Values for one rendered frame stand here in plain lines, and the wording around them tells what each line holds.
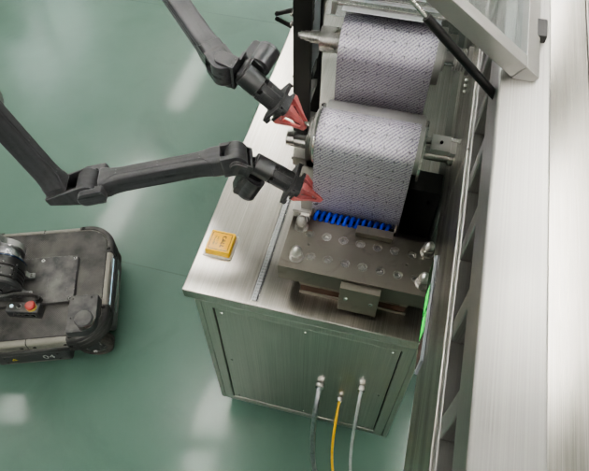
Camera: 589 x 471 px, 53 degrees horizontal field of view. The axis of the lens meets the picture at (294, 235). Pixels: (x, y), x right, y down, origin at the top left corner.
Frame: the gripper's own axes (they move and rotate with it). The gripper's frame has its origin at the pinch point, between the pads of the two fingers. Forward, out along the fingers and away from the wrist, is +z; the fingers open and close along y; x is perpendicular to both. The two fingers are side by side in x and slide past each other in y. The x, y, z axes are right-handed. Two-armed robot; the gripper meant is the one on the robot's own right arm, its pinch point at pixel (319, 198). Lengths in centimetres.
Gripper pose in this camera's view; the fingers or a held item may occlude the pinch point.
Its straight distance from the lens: 155.1
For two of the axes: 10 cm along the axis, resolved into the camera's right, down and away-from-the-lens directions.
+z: 8.6, 4.4, 2.6
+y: -2.5, 8.0, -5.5
